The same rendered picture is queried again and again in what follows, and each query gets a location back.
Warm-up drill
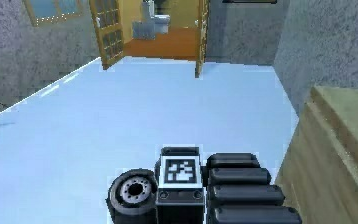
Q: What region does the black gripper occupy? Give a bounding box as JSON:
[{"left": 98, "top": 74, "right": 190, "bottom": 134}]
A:
[{"left": 106, "top": 168, "right": 159, "bottom": 224}]

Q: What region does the grey bathroom bin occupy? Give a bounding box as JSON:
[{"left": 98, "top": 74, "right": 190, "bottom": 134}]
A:
[{"left": 131, "top": 20, "right": 157, "bottom": 41}]

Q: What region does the brown wooden room door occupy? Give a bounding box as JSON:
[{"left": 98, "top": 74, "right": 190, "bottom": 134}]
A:
[
  {"left": 88, "top": 0, "right": 126, "bottom": 71},
  {"left": 194, "top": 0, "right": 211, "bottom": 79}
]

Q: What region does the white toilet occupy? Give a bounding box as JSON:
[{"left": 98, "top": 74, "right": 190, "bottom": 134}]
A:
[{"left": 140, "top": 0, "right": 172, "bottom": 36}]

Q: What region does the wooden framed window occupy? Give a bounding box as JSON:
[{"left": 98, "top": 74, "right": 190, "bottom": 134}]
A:
[{"left": 22, "top": 0, "right": 85, "bottom": 28}]

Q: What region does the dark framed wall picture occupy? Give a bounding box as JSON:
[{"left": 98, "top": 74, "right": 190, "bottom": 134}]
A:
[{"left": 222, "top": 0, "right": 278, "bottom": 5}]

